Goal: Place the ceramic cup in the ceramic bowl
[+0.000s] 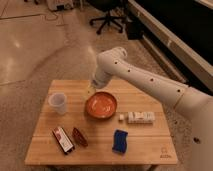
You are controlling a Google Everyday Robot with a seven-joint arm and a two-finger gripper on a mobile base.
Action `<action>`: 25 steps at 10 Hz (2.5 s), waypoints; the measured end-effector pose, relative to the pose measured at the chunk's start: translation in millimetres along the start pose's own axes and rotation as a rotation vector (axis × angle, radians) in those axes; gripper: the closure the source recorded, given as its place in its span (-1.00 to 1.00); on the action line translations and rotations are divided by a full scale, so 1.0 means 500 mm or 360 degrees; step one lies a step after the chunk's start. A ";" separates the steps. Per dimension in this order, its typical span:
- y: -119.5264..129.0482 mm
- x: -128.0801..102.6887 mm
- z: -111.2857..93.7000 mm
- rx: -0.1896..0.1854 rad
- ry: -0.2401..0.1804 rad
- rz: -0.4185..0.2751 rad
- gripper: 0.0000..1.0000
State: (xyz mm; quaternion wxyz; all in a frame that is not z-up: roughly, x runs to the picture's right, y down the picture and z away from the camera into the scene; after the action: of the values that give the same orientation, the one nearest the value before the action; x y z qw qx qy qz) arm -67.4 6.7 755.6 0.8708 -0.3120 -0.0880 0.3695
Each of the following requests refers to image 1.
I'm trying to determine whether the translucent white cup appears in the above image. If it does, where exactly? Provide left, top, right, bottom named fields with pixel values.
left=48, top=93, right=67, bottom=115

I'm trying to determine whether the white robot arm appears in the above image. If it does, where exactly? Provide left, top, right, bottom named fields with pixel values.
left=91, top=47, right=213, bottom=171

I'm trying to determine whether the orange ceramic bowl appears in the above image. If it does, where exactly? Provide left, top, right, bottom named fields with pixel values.
left=85, top=92, right=117, bottom=119

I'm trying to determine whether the small white cube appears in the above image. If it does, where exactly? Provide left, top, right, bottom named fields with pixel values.
left=119, top=114, right=125, bottom=120

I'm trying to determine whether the wooden table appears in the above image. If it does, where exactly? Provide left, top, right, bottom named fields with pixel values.
left=25, top=80, right=178, bottom=166

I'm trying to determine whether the white pill organizer box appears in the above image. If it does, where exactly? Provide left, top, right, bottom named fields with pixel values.
left=128, top=112, right=155, bottom=124

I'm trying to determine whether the dark red snack packet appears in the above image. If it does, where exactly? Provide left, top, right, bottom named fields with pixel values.
left=72, top=127, right=88, bottom=147

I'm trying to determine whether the blue sponge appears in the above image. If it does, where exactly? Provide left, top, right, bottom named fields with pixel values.
left=112, top=130, right=128, bottom=154

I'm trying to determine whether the red and white box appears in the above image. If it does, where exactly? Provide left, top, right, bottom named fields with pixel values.
left=53, top=126, right=75, bottom=154

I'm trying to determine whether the black office chair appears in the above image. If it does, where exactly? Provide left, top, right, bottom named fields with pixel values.
left=86, top=0, right=125, bottom=35

